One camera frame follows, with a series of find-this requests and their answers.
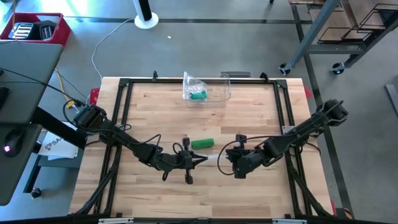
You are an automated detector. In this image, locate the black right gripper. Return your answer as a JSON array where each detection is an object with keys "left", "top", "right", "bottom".
[{"left": 225, "top": 134, "right": 259, "bottom": 180}]

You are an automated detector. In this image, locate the black appliance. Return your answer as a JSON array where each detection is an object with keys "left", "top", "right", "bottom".
[{"left": 32, "top": 20, "right": 58, "bottom": 42}]

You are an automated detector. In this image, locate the clear plastic container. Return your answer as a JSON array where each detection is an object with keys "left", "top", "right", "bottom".
[{"left": 182, "top": 73, "right": 233, "bottom": 108}]

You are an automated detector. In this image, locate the white cable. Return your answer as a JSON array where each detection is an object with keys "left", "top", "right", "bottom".
[{"left": 90, "top": 17, "right": 136, "bottom": 80}]

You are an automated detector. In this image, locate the grey desk panel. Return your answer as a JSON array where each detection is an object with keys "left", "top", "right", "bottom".
[
  {"left": 0, "top": 41, "right": 65, "bottom": 125},
  {"left": 0, "top": 123, "right": 43, "bottom": 207}
]

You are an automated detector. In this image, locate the silver metal appliance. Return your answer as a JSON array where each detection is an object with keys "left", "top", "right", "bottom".
[{"left": 7, "top": 22, "right": 34, "bottom": 40}]

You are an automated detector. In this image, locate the yellow cable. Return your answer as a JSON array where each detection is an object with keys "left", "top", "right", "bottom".
[{"left": 55, "top": 68, "right": 78, "bottom": 110}]

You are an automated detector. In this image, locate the light green elastic bandage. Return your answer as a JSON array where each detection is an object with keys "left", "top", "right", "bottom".
[{"left": 190, "top": 138, "right": 215, "bottom": 151}]

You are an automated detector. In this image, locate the red plastic crate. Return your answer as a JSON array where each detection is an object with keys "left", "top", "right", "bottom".
[{"left": 0, "top": 11, "right": 72, "bottom": 47}]

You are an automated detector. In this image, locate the silver metal bracket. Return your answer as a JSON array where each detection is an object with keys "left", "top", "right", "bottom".
[
  {"left": 98, "top": 217, "right": 135, "bottom": 224},
  {"left": 272, "top": 218, "right": 308, "bottom": 224}
]

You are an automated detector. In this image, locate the black metal table frame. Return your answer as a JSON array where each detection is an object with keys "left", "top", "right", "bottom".
[{"left": 73, "top": 70, "right": 335, "bottom": 218}]

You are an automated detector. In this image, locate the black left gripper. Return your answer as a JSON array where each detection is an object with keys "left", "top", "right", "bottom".
[{"left": 174, "top": 137, "right": 209, "bottom": 185}]

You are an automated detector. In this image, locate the white pole with round base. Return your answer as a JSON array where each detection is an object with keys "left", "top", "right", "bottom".
[{"left": 132, "top": 0, "right": 160, "bottom": 30}]

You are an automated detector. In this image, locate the black flat device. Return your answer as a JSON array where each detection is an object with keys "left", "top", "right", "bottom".
[{"left": 0, "top": 86, "right": 10, "bottom": 110}]

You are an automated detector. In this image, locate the thin black desk cable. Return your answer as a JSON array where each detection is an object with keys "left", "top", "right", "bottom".
[{"left": 0, "top": 67, "right": 86, "bottom": 106}]

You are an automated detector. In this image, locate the black desk support beam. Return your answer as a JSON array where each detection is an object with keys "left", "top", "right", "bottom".
[{"left": 30, "top": 106, "right": 88, "bottom": 151}]

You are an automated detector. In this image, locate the grey metal plate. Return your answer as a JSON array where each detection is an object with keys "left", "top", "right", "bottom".
[{"left": 220, "top": 71, "right": 252, "bottom": 79}]

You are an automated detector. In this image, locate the black computer mouse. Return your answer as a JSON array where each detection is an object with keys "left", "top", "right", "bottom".
[{"left": 2, "top": 128, "right": 27, "bottom": 158}]

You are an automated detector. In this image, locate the grey metal cart frame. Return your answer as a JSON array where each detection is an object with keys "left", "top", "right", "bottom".
[{"left": 279, "top": 0, "right": 398, "bottom": 76}]

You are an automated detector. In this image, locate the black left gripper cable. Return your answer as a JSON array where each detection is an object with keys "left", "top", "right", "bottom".
[{"left": 136, "top": 134, "right": 185, "bottom": 182}]

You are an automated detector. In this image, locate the white printed paper sheet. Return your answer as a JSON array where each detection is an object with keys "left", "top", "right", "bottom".
[{"left": 37, "top": 121, "right": 82, "bottom": 161}]

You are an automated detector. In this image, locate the black wire rack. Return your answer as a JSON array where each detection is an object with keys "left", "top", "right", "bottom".
[{"left": 317, "top": 2, "right": 398, "bottom": 45}]

